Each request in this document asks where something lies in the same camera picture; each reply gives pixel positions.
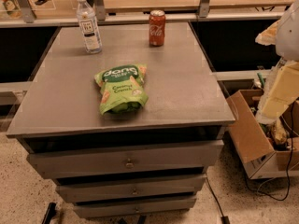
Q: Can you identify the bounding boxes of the cardboard box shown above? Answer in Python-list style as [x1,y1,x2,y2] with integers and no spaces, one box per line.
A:
[227,90,299,179]

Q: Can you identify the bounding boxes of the green handled brush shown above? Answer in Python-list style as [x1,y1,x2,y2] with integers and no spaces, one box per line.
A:
[257,73,265,88]

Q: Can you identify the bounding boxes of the bottom grey drawer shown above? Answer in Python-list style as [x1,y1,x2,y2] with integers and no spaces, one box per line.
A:
[74,195,196,218]

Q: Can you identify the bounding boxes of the clear plastic water bottle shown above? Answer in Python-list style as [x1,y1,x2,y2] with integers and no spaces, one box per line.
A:
[77,0,102,53]

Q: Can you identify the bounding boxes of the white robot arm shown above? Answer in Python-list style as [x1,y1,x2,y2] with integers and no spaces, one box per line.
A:
[259,0,299,123]

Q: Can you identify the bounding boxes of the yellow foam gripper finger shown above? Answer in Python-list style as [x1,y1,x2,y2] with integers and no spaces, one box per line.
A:
[262,62,299,119]

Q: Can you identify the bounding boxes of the middle grey drawer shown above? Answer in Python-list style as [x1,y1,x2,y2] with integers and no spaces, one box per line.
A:
[56,175,206,203]

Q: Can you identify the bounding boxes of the top grey drawer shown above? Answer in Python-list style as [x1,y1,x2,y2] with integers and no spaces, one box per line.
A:
[27,140,223,179]

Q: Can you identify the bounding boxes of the red soda can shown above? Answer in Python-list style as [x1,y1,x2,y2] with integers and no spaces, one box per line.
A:
[149,10,166,46]

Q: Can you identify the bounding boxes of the black cable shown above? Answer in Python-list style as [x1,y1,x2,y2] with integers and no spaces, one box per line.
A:
[242,100,296,202]

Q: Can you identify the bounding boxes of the grey drawer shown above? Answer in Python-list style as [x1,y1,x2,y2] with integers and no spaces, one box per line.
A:
[27,140,223,179]
[56,175,206,203]
[74,195,196,218]

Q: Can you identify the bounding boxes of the black object on floor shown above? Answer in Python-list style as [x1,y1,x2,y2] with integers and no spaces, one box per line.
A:
[41,203,56,224]

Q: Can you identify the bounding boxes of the grey drawer cabinet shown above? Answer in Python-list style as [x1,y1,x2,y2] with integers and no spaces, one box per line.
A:
[7,22,234,218]

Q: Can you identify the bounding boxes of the colourful item behind panel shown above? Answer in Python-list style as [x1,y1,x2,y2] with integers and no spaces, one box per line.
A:
[0,0,21,19]

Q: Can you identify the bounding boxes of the green snack bag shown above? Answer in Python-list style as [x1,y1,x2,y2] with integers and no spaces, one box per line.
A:
[94,64,149,115]

